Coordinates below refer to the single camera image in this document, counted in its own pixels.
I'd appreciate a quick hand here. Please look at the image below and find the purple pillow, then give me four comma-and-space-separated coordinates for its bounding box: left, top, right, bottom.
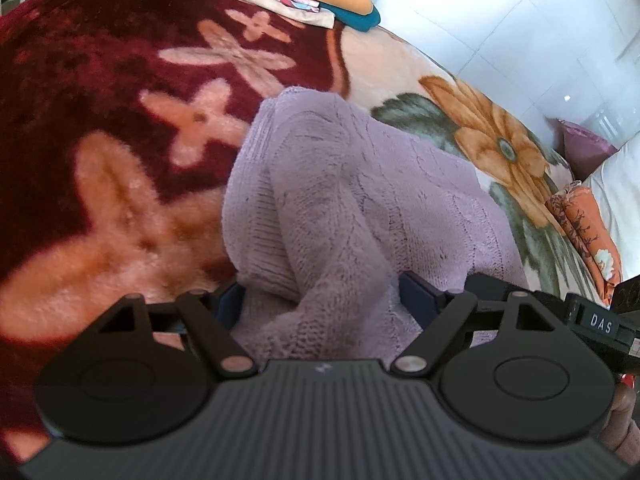
556, 119, 620, 182

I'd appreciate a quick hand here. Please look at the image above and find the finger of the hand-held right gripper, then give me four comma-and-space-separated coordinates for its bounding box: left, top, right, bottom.
465, 273, 571, 312

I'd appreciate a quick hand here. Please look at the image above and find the person's right hand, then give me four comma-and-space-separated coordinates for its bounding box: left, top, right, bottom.
597, 375, 640, 467

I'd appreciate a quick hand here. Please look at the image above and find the lilac knit cardigan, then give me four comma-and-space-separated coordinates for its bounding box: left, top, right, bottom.
220, 86, 532, 362

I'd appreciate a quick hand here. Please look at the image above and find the white pillow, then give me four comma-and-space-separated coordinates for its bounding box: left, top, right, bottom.
582, 132, 640, 283

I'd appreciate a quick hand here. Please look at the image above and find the orange floral folded cloth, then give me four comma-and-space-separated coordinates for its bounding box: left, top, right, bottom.
544, 181, 624, 307

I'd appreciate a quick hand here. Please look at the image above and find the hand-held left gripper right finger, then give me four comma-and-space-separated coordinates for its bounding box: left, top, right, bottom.
391, 270, 564, 376

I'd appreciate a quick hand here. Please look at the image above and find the floral plush blanket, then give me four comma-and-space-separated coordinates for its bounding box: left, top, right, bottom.
0, 0, 622, 467

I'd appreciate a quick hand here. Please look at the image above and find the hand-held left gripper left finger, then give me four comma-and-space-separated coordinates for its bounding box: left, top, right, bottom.
92, 280, 259, 379

